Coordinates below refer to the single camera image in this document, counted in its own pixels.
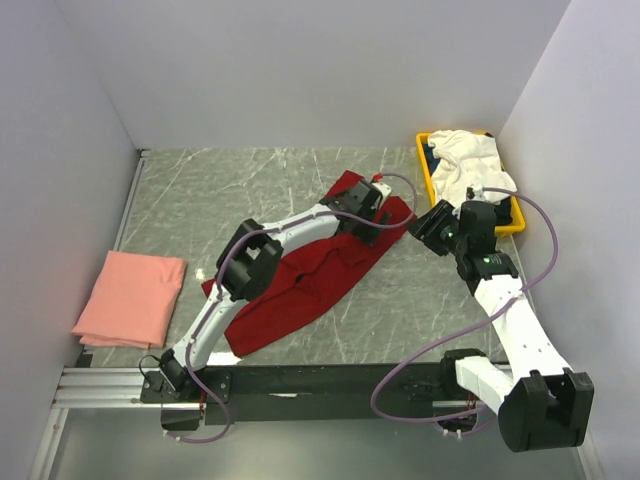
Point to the folded pink t shirt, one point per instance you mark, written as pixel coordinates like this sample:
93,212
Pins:
132,301

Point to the yellow plastic bin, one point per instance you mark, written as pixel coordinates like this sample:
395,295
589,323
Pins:
519,223

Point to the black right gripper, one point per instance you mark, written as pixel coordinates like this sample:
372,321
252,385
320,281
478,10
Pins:
440,216

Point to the blue garment in bin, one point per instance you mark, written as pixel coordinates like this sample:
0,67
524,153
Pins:
431,159

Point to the red t shirt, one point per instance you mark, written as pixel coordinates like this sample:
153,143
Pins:
310,280

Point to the white t shirt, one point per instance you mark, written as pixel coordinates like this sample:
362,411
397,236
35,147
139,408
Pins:
466,159

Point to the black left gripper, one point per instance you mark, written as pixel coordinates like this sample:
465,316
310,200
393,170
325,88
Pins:
365,234

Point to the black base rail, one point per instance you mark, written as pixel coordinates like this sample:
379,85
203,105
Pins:
303,393

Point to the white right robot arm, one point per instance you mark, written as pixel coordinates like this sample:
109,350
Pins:
541,403

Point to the black garment in bin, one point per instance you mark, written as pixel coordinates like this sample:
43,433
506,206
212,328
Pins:
503,212

